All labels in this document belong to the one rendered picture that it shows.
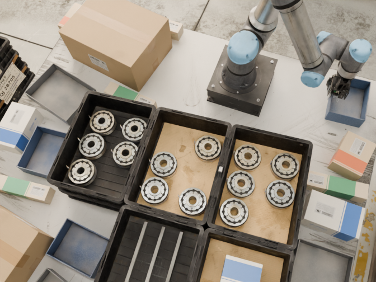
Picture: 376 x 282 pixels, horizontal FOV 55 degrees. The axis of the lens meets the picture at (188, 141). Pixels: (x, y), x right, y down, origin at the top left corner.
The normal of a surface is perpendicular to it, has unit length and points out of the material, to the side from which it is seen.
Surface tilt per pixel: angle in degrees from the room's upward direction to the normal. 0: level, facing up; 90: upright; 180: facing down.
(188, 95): 0
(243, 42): 9
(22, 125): 0
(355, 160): 0
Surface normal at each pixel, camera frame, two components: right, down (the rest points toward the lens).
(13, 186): -0.05, -0.40
